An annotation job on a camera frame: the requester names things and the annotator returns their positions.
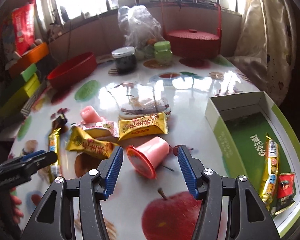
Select long gold snack packet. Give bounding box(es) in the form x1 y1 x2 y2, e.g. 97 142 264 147
259 133 279 211

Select person left hand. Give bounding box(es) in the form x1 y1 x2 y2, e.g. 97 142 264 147
10 195 24 224

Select striped box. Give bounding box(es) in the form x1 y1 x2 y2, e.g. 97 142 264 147
21 80 48 118

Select gold peanut candy packet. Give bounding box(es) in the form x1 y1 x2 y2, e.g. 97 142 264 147
65 127 117 160

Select gold candy packet flat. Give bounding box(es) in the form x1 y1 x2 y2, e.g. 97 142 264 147
118 112 168 141

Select small pink jelly cup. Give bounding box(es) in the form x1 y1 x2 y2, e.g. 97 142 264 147
80 105 103 123

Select green white gift box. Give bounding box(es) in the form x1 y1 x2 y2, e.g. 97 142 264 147
205 91 300 237

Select clear wrapped pastry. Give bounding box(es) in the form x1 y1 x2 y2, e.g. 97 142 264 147
119 97 171 120

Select green yellow stacked boxes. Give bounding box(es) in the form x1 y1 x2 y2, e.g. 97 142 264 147
0 63 41 118

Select orange box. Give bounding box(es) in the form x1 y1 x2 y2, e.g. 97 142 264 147
8 42 49 79

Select red oval bowl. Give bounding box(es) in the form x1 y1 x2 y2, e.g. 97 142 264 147
47 52 97 90

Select dark jar white lid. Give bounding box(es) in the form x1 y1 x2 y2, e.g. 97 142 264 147
111 47 137 74

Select green jar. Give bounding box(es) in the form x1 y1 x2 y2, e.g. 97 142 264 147
154 41 173 66

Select red lidded basket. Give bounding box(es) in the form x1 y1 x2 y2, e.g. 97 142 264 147
162 1 222 60

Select red paper bag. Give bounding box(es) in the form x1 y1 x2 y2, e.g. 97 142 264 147
11 0 36 55

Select floral curtain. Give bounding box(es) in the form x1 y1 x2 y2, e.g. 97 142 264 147
229 0 297 105

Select clear plastic bag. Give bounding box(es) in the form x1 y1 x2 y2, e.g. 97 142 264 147
117 5 164 59

